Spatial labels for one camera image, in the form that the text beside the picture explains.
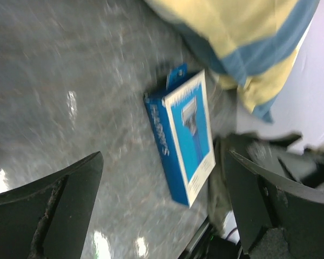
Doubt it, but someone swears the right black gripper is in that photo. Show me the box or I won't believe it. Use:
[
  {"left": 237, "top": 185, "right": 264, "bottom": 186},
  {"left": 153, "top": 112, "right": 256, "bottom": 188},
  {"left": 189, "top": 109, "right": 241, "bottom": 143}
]
[{"left": 232, "top": 132, "right": 324, "bottom": 189}]

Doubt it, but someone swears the blue razor box right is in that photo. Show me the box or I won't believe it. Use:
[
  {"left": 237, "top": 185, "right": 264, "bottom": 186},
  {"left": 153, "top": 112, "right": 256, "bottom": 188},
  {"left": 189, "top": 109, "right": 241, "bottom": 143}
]
[{"left": 143, "top": 63, "right": 216, "bottom": 207}]

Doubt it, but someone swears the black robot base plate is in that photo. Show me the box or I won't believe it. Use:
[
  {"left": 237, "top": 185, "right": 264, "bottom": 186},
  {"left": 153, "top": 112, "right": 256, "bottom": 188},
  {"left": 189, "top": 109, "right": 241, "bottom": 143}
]
[{"left": 178, "top": 217, "right": 249, "bottom": 259}]

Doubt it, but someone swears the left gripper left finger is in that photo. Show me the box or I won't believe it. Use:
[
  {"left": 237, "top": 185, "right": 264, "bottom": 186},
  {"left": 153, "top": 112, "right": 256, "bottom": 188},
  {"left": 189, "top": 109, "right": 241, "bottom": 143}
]
[{"left": 0, "top": 152, "right": 104, "bottom": 258}]

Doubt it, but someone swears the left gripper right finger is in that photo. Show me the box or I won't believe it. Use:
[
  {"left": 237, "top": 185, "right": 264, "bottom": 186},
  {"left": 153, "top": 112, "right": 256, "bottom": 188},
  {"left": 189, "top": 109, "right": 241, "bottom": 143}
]
[{"left": 227, "top": 150, "right": 324, "bottom": 258}]

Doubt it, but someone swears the blue beige checkered pillow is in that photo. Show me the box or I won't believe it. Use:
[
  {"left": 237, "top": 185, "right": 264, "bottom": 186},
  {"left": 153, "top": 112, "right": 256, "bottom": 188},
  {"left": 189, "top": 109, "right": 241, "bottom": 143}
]
[{"left": 147, "top": 1, "right": 319, "bottom": 123}]

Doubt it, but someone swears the olive green cloth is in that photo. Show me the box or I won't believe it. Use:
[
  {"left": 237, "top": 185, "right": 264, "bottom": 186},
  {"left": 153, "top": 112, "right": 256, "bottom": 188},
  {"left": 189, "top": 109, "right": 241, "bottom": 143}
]
[{"left": 207, "top": 137, "right": 232, "bottom": 235}]

